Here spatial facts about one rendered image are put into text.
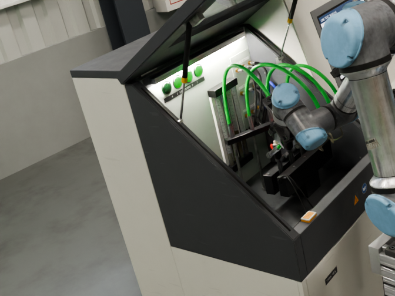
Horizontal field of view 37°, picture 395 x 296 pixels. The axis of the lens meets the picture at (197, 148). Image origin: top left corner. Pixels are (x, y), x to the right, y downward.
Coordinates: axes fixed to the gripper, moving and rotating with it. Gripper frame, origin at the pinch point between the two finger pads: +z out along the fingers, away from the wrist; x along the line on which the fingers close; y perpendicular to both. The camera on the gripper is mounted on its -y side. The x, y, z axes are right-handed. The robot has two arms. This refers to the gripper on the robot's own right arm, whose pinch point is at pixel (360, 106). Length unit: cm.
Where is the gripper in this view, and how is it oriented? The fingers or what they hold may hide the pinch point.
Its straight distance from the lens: 209.6
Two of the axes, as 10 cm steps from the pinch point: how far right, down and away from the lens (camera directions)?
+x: 6.2, -4.3, 6.5
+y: 7.5, 0.9, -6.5
